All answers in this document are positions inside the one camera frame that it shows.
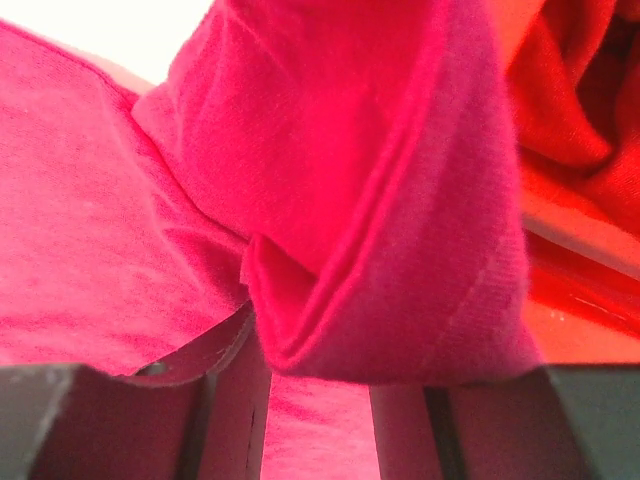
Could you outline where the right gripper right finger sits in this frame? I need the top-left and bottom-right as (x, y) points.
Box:
(370, 365), (639, 479)

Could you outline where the red t shirt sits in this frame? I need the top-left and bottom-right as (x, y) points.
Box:
(507, 1), (639, 235)

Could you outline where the red plastic bin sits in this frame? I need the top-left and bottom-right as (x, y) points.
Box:
(522, 167), (639, 365)

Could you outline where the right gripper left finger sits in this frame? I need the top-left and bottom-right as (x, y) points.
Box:
(1, 305), (271, 479)

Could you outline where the magenta t shirt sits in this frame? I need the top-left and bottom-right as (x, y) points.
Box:
(1, 1), (539, 479)

